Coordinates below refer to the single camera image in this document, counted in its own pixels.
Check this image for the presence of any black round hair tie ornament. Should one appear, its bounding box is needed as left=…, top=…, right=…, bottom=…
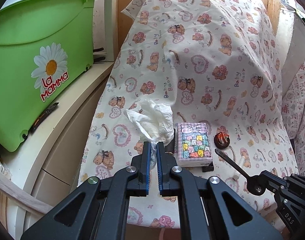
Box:
left=214, top=132, right=230, bottom=150

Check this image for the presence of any pastel bear tissue pack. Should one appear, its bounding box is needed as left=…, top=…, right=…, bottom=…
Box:
left=177, top=122, right=213, bottom=167

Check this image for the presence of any black cylindrical lighter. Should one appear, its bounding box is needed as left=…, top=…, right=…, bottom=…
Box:
left=164, top=138, right=176, bottom=155

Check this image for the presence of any white cabinet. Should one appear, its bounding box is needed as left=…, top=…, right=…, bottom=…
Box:
left=0, top=61, right=116, bottom=238

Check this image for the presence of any patterned cushion right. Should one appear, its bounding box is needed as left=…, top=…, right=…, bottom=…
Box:
left=282, top=61, right=305, bottom=176

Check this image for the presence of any black pen on cabinet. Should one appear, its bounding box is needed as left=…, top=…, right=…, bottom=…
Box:
left=29, top=102, right=59, bottom=133

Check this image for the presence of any bear-print table cloth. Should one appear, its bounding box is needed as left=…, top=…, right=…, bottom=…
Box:
left=77, top=0, right=299, bottom=229

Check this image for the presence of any green plastic storage bin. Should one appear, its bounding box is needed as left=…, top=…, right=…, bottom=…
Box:
left=0, top=0, right=95, bottom=152

